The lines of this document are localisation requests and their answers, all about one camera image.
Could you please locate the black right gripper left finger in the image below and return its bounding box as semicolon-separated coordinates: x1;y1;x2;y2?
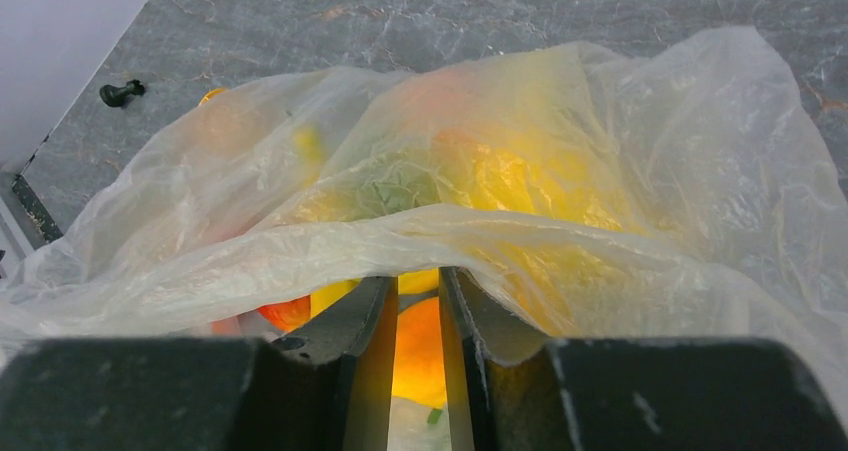
228;277;398;450

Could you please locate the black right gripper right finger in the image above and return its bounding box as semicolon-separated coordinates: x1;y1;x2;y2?
439;267;564;450

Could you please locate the orange yellow mango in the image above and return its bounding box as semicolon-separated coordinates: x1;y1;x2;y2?
257;296;311;333

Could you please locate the clear plastic bag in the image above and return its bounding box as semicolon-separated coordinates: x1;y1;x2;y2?
0;25;848;451

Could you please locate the orange fruit in bag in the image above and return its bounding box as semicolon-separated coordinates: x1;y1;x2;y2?
392;297;447;408

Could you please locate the small black plastic peg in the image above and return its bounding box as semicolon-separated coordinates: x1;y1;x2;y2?
98;79;146;108

